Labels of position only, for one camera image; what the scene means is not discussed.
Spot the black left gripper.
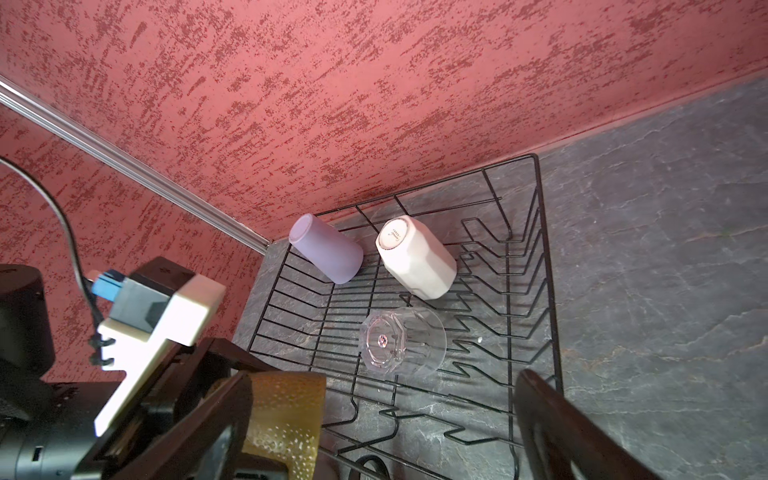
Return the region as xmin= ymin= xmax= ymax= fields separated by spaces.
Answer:
xmin=72 ymin=338 xmax=276 ymax=479

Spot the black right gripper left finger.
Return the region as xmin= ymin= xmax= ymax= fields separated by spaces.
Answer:
xmin=114 ymin=372 xmax=252 ymax=479

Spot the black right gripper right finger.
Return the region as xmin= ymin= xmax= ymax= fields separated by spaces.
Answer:
xmin=514 ymin=369 xmax=658 ymax=479

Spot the olive green glass tumbler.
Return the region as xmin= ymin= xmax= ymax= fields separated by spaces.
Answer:
xmin=242 ymin=371 xmax=326 ymax=479

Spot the clear plastic cup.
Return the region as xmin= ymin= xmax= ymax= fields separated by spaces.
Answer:
xmin=359 ymin=307 xmax=448 ymax=378

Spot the lilac plastic cup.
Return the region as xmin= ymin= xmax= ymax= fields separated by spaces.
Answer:
xmin=289 ymin=214 xmax=364 ymax=284

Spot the white faceted mug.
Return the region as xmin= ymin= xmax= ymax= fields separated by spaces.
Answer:
xmin=376 ymin=215 xmax=458 ymax=300

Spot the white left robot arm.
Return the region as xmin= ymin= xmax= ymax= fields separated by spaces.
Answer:
xmin=1 ymin=257 xmax=288 ymax=479

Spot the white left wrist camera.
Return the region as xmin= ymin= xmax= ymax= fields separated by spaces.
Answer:
xmin=92 ymin=257 xmax=226 ymax=437

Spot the black wire dish rack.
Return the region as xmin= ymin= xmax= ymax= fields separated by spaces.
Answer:
xmin=235 ymin=154 xmax=562 ymax=479

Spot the aluminium corner post left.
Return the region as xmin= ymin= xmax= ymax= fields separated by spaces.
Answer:
xmin=1 ymin=77 xmax=270 ymax=255

